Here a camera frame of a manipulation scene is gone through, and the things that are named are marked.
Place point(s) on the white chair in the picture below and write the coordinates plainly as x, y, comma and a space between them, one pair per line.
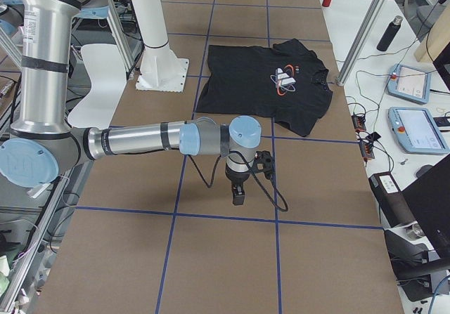
107, 73

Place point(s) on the black graphic t-shirt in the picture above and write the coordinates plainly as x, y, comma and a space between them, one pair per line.
286, 82

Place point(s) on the near teach pendant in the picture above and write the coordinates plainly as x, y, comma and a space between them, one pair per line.
416, 131

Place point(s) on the black water bottle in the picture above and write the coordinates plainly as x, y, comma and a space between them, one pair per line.
390, 33

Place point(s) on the black monitor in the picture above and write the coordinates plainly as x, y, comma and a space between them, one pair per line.
428, 199

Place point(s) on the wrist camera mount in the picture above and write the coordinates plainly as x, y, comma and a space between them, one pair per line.
264, 163

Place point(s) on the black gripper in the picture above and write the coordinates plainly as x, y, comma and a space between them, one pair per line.
235, 178

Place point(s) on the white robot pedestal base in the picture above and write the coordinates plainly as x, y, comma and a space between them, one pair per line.
160, 69

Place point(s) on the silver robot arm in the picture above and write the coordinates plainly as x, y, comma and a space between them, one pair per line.
43, 144

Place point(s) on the teach pendant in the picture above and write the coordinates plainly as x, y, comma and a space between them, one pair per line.
416, 131
409, 84

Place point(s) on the far teach pendant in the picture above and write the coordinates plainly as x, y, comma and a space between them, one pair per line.
409, 84

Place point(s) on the aluminium frame post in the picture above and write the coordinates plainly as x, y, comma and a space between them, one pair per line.
360, 40

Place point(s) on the black box device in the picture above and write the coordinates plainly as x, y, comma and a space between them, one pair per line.
390, 198

